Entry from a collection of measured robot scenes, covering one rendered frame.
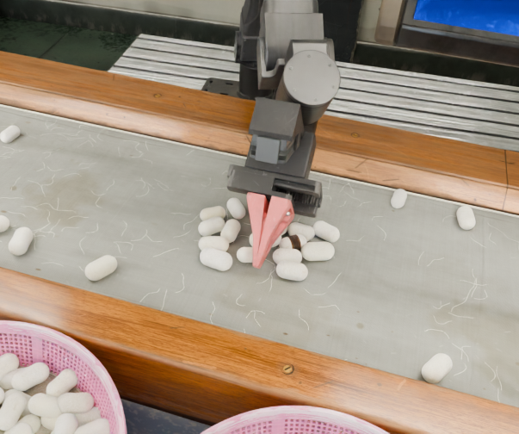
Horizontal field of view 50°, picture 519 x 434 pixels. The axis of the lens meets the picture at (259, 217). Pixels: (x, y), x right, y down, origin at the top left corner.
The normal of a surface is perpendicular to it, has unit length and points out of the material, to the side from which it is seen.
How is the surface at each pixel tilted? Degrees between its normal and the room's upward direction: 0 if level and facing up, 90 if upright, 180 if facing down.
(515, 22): 58
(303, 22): 46
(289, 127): 36
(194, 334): 0
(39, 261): 0
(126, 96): 0
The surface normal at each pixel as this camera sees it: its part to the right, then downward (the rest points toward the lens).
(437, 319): 0.05, -0.74
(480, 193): -0.16, -0.08
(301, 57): 0.11, -0.17
